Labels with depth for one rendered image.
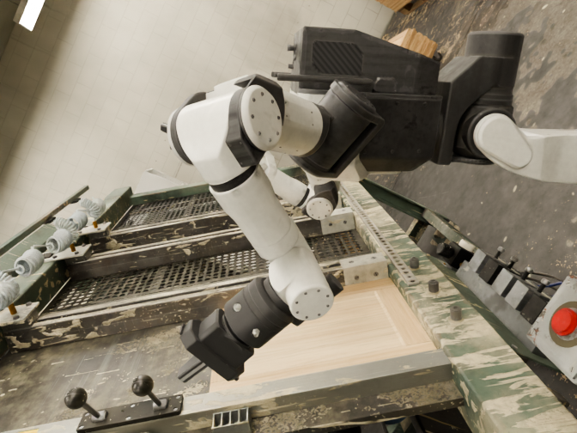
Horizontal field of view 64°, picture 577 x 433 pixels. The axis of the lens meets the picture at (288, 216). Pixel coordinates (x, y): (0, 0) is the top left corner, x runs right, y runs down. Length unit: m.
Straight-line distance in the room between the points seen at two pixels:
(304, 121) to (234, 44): 5.90
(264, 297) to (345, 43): 0.52
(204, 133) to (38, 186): 6.29
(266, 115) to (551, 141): 0.76
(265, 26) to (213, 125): 6.11
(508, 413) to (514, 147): 0.54
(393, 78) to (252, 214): 0.49
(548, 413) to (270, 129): 0.62
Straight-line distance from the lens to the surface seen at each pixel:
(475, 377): 0.94
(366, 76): 0.96
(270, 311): 0.68
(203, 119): 0.56
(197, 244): 1.73
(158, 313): 1.35
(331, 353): 1.06
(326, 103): 0.78
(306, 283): 0.64
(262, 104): 0.55
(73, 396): 0.94
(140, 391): 0.89
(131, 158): 6.50
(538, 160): 1.15
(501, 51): 1.10
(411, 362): 0.98
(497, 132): 1.08
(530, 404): 0.90
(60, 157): 6.70
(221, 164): 0.55
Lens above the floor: 1.48
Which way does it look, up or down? 12 degrees down
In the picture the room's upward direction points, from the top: 66 degrees counter-clockwise
